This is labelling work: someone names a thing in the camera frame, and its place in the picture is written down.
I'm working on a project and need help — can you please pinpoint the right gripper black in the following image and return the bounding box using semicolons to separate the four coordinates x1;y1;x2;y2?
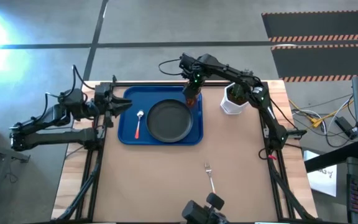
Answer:
179;53;206;101

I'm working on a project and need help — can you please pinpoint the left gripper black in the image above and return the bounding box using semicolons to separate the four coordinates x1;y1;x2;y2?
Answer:
93;82;134;129

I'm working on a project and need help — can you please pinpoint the amber faceted plastic cup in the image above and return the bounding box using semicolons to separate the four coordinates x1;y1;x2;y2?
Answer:
185;91;203;109

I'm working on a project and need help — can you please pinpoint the orange-handled metal spoon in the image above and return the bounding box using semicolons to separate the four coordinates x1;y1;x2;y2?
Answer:
134;109;145;140

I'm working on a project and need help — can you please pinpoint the blue plastic tray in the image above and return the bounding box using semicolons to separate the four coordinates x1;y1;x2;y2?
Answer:
117;85;204;146

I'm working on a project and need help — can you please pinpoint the black round plate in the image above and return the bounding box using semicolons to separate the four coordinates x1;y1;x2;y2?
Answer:
145;98;195;144

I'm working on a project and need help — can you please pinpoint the orange-handled metal fork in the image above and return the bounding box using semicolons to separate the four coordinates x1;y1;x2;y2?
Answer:
204;162;217;194

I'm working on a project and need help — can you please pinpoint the white angular plant pot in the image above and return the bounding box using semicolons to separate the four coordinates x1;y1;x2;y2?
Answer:
219;82;250;115

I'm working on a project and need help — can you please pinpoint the green cactus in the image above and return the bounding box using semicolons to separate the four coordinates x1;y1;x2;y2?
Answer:
230;83;247;103

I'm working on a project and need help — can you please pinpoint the tan table mat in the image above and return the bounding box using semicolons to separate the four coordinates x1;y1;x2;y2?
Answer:
92;84;280;223

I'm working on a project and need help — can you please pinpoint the black boxy device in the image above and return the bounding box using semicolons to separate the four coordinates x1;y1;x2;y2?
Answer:
181;192;229;224

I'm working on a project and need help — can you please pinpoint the black hazard-striped floor mat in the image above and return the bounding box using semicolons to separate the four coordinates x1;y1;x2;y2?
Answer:
270;43;358;82
261;10;358;43

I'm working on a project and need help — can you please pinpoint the black desk leg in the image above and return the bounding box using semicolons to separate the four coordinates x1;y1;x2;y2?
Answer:
305;141;358;174

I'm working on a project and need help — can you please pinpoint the black power adapter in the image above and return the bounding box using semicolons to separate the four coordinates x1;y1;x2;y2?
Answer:
334;116;357;139

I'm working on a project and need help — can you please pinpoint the white printed paper bag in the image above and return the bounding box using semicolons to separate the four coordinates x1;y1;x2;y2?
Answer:
303;150;338;197

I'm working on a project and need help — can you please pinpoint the black aluminium table frame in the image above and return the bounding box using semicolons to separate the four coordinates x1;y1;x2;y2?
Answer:
50;74;319;222

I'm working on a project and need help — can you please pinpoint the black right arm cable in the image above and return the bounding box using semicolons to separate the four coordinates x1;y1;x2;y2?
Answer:
158;58;185;77

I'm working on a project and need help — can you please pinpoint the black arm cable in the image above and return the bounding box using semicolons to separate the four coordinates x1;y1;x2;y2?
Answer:
44;64;96;108
158;58;185;77

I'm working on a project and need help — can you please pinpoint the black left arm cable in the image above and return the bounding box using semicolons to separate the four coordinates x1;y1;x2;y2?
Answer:
44;64;96;108

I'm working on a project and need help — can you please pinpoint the yellow cable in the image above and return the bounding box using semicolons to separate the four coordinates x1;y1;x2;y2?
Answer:
289;98;354;128

